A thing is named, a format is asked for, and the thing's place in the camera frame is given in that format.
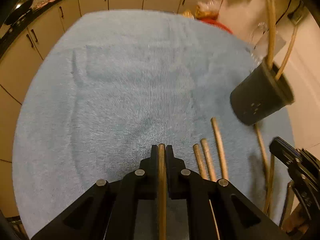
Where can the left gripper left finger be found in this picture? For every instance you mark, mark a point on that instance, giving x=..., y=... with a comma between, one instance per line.
x=106, y=210

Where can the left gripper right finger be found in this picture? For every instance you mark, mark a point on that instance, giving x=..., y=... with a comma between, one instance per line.
x=216, y=210

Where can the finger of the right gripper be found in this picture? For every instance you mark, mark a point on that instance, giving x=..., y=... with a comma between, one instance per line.
x=299, y=159
x=306, y=189

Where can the wooden chopstick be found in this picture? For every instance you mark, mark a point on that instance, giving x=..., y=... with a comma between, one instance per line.
x=287, y=55
x=208, y=158
x=269, y=191
x=220, y=149
x=162, y=193
x=199, y=160
x=271, y=12
x=263, y=151

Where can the black utensil holder cup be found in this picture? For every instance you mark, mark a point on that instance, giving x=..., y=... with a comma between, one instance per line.
x=260, y=95

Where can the clear glass pitcher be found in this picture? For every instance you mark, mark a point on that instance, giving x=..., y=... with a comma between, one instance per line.
x=259, y=40

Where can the blue towel table cloth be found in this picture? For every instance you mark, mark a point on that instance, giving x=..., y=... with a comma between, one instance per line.
x=116, y=83

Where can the red plastic basin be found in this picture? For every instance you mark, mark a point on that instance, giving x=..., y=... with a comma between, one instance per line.
x=216, y=24

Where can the black wok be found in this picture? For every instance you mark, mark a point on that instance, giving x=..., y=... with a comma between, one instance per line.
x=21, y=9

